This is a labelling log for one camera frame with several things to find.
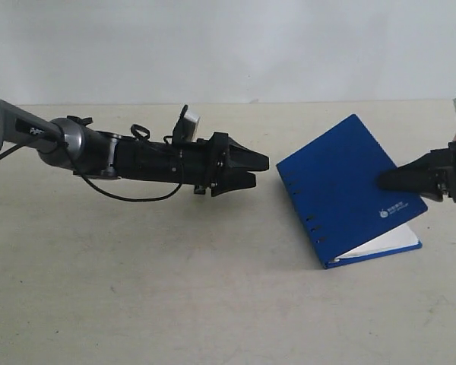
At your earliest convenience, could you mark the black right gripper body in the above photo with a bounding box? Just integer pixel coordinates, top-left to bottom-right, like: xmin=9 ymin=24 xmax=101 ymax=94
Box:
xmin=431 ymin=141 xmax=456 ymax=203

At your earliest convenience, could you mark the blue ring binder notebook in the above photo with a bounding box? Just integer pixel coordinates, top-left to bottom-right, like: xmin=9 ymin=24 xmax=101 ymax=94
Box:
xmin=276 ymin=114 xmax=428 ymax=269

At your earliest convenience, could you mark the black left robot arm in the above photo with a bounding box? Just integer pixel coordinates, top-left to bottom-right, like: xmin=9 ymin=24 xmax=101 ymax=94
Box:
xmin=0 ymin=99 xmax=270 ymax=197

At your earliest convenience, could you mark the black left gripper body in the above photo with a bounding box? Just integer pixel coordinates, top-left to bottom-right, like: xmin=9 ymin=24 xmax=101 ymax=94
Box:
xmin=174 ymin=132 xmax=230 ymax=197

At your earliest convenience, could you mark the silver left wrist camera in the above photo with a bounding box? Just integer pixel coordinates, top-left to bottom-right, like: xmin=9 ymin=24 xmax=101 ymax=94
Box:
xmin=173 ymin=104 xmax=201 ymax=143

